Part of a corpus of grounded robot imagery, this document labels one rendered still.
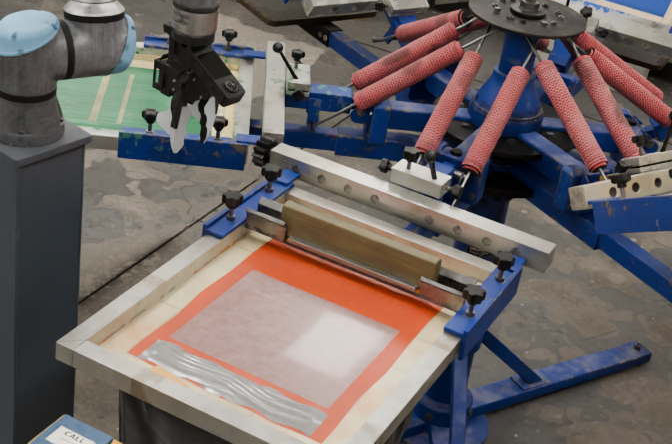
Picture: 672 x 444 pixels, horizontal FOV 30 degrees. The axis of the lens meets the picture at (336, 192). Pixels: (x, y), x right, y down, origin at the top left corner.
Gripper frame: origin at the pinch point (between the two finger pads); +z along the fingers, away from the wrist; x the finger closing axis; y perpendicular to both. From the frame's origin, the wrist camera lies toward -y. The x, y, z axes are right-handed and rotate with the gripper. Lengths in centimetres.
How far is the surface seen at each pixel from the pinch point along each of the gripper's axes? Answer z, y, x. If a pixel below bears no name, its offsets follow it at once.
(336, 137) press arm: 44, 40, -97
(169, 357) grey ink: 40.2, -4.5, 5.6
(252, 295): 40.6, 0.1, -21.3
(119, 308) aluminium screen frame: 37.2, 9.5, 5.4
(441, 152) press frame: 32, 5, -91
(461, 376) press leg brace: 108, -1, -116
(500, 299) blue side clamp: 37, -36, -56
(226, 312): 40.6, -0.8, -13.1
